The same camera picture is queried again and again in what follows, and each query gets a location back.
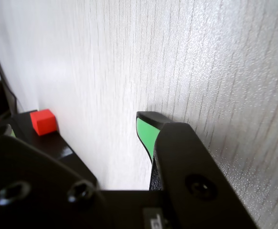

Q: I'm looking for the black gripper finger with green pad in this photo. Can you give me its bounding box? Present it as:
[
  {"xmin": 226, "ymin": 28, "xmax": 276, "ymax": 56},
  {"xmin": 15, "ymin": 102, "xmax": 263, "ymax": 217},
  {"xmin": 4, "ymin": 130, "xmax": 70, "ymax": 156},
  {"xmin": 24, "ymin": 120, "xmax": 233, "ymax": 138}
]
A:
[
  {"xmin": 0, "ymin": 124, "xmax": 116, "ymax": 229},
  {"xmin": 136, "ymin": 111, "xmax": 262, "ymax": 229}
]

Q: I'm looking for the red cube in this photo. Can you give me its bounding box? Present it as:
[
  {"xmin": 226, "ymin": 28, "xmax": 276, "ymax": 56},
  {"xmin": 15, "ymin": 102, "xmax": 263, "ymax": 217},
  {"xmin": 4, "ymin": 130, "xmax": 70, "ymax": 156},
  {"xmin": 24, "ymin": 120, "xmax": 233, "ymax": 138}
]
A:
[{"xmin": 30, "ymin": 109, "xmax": 59, "ymax": 136}]

